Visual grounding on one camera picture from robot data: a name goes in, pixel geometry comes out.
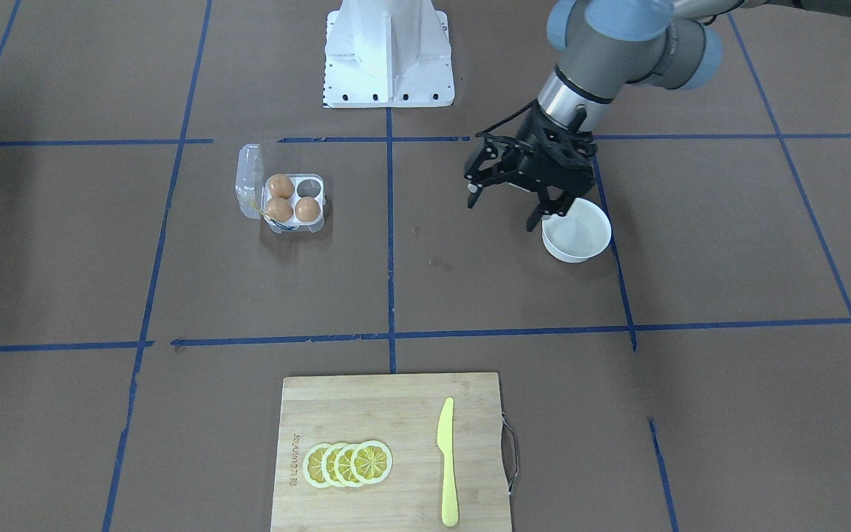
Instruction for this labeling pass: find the white round bowl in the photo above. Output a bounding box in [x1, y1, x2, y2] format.
[541, 198, 612, 264]

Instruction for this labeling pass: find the yellow plastic knife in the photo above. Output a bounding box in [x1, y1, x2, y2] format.
[436, 397, 459, 528]

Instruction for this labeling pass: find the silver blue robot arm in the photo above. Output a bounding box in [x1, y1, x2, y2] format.
[463, 1, 761, 231]

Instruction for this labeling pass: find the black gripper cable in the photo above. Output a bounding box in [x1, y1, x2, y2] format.
[476, 100, 541, 145]

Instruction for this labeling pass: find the brown egg in box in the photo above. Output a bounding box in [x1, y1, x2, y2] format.
[266, 173, 296, 201]
[264, 197, 294, 225]

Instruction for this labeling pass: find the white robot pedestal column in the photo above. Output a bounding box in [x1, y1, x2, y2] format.
[322, 1, 456, 109]

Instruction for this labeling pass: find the yellow lemon slice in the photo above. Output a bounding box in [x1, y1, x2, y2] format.
[303, 443, 332, 489]
[350, 439, 393, 485]
[333, 443, 363, 488]
[321, 442, 348, 488]

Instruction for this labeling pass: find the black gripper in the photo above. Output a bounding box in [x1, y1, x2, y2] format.
[464, 101, 598, 232]

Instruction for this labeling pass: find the wooden cutting board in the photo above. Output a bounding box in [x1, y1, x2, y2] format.
[270, 372, 513, 531]

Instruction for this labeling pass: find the clear plastic egg box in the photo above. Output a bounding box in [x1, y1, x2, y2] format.
[234, 144, 327, 233]

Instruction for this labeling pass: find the brown egg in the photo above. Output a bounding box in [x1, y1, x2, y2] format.
[266, 173, 296, 201]
[264, 197, 294, 225]
[294, 197, 322, 225]

